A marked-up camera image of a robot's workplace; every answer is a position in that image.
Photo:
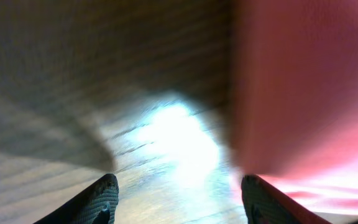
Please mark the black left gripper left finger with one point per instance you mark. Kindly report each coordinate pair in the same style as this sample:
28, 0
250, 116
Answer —
94, 205

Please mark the red printed t-shirt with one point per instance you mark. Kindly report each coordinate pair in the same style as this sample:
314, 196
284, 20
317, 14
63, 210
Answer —
295, 97

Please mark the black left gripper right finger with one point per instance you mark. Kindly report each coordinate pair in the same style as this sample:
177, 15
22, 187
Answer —
263, 203

